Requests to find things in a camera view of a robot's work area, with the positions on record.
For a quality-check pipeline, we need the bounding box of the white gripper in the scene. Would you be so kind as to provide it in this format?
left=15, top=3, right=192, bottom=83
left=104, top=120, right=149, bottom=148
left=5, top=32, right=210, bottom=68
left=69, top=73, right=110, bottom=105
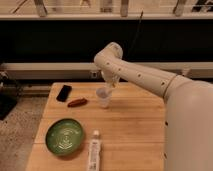
left=101, top=70, right=120, bottom=88

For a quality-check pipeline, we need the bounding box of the white sponge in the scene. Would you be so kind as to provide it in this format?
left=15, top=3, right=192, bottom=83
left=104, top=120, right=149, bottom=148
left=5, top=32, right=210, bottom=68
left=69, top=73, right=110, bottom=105
left=104, top=87, right=112, bottom=94

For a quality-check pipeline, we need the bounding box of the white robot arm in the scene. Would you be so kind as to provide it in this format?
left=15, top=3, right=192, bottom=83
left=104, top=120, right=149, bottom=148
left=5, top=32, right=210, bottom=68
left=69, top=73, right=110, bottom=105
left=94, top=42, right=213, bottom=171

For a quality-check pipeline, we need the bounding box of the white ceramic cup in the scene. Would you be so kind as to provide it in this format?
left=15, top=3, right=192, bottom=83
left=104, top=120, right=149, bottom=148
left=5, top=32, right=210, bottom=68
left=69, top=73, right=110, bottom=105
left=96, top=87, right=112, bottom=108

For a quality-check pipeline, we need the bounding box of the brown sausage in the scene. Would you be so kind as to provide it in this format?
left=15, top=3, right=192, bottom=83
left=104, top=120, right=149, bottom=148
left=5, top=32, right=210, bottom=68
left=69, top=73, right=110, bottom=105
left=67, top=98, right=88, bottom=107

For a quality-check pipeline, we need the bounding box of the black phone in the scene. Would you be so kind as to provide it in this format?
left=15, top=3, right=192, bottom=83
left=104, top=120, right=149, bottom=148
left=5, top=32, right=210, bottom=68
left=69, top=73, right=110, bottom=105
left=56, top=85, right=72, bottom=102

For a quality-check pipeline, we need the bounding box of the white tube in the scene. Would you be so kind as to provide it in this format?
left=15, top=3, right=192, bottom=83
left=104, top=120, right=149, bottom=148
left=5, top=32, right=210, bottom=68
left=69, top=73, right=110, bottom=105
left=87, top=130, right=101, bottom=171

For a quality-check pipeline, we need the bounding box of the green plate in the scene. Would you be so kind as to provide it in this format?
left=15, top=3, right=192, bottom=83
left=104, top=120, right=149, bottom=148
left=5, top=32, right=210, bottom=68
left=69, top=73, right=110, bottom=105
left=45, top=118, right=84, bottom=156

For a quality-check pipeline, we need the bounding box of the black equipment at left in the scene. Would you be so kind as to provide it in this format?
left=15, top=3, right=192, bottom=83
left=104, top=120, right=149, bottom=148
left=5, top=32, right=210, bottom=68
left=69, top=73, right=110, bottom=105
left=0, top=71, right=21, bottom=120

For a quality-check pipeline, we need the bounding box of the white wall outlet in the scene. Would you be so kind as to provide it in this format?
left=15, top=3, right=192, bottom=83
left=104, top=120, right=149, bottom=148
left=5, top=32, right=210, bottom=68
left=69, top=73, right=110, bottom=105
left=91, top=71, right=98, bottom=79

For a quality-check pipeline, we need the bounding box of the black hanging cable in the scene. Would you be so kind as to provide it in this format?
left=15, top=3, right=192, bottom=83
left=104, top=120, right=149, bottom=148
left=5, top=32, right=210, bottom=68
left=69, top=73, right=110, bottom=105
left=126, top=10, right=145, bottom=58

